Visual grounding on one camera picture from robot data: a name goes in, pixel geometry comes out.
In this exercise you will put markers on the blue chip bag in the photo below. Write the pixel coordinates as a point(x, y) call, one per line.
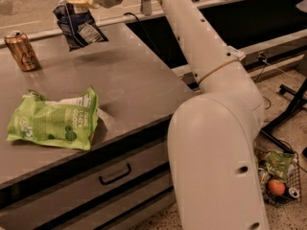
point(77, 25)

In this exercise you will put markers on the metal railing post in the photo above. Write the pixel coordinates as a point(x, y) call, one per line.
point(146, 7)

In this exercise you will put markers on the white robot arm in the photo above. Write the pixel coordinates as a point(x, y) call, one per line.
point(210, 136)

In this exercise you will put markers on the orange soda can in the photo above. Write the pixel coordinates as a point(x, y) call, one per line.
point(22, 51)

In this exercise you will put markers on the red apple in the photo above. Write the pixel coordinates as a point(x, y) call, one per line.
point(276, 187)

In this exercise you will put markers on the green snack bag in basket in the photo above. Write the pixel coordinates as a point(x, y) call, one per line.
point(278, 163)

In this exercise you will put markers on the small white box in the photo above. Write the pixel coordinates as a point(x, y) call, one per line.
point(236, 54)

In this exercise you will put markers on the grey drawer cabinet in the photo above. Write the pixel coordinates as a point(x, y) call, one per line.
point(58, 189)

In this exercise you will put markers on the black stand base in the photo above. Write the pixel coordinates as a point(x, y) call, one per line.
point(296, 104)

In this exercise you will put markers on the green chip bag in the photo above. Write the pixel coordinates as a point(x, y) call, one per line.
point(68, 123)

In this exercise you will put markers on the blue can in basket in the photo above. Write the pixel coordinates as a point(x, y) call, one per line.
point(292, 193)

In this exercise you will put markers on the black drawer handle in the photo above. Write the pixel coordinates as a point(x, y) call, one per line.
point(115, 176)

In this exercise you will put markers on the black wire basket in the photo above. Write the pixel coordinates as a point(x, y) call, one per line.
point(293, 180)

